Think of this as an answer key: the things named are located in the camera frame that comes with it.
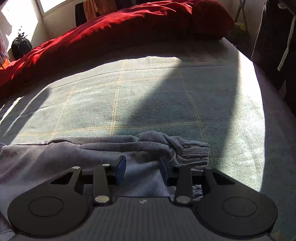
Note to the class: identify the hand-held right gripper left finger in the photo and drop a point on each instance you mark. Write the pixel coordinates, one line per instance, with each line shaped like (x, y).
(121, 171)

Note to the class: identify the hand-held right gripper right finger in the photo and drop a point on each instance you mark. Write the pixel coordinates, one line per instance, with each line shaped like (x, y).
(164, 172)

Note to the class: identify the grey sweatpants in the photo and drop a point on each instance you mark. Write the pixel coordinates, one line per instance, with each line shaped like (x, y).
(69, 157)

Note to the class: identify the metal clothes drying rack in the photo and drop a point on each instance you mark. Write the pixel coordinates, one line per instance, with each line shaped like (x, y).
(240, 11)

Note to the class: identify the bed with green checked sheet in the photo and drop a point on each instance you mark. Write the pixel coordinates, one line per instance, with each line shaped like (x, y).
(138, 92)

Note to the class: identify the red duvet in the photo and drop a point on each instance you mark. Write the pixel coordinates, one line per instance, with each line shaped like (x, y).
(115, 23)

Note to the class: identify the black backpack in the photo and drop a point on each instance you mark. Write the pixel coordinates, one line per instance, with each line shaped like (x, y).
(22, 47)

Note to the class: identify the dark brown cloth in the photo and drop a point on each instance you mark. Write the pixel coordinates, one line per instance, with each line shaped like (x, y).
(80, 14)

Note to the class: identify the yellow plastic bag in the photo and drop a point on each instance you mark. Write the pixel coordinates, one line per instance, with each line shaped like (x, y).
(239, 27)

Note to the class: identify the orange cloth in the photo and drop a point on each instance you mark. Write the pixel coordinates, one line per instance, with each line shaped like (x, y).
(97, 8)

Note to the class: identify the pink curtain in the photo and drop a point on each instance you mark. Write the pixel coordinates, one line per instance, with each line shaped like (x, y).
(2, 46)

